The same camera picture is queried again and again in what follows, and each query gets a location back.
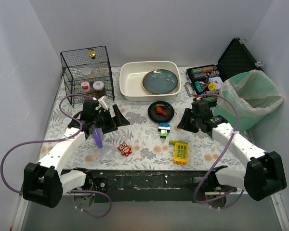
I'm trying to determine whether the black small plate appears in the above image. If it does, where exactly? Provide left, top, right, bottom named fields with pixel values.
left=147, top=101, right=174, bottom=123

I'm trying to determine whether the red drumstick toy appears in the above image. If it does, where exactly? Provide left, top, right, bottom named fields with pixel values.
left=156, top=106, right=167, bottom=117

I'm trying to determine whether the brown spice jar white lid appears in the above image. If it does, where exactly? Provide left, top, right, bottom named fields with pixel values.
left=92, top=81, right=106, bottom=99

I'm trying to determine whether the pink lid spice jar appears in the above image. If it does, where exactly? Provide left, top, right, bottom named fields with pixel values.
left=80, top=81, right=91, bottom=92

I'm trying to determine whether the silver lid spice jar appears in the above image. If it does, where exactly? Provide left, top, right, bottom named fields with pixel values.
left=81, top=67, right=95, bottom=81

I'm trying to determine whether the blue ceramic plate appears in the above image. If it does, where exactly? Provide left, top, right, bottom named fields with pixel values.
left=142, top=69, right=178, bottom=95

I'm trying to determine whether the glass bottle gold stopper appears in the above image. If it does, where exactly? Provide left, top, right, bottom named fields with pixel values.
left=89, top=49, right=100, bottom=74

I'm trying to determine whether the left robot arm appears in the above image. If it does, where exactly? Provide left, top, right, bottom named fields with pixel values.
left=23, top=100, right=130, bottom=208

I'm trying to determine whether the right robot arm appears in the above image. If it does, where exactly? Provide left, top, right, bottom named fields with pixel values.
left=178, top=100, right=287, bottom=201

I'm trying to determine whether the green blue toy block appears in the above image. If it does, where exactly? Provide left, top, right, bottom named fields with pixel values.
left=158, top=123, right=171, bottom=139

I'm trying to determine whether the red owl toy block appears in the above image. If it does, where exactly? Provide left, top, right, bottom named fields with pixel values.
left=118, top=142, right=132, bottom=156

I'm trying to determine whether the yellow window toy block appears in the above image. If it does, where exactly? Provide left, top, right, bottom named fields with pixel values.
left=169, top=140, right=188, bottom=165

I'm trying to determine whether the black poker chip case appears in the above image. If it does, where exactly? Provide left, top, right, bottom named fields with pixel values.
left=186, top=37, right=261, bottom=98

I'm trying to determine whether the white rectangular basin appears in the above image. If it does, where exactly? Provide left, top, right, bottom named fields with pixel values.
left=119, top=61, right=182, bottom=102

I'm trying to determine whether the clear bin liner bag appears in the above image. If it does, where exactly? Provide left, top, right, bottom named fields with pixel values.
left=218, top=69, right=285, bottom=118

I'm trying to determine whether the green trash bin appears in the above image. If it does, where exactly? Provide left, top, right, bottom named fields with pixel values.
left=213, top=71, right=284, bottom=132

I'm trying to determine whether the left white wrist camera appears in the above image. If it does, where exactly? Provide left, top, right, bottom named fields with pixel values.
left=92, top=96, right=110, bottom=110

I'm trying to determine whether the black wire rack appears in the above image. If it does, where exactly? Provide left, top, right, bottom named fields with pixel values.
left=60, top=46, right=115, bottom=100

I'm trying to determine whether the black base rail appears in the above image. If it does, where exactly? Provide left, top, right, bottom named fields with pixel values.
left=62, top=169, right=238, bottom=204

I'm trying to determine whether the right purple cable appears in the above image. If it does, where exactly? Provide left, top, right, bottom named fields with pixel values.
left=192, top=93, right=245, bottom=209

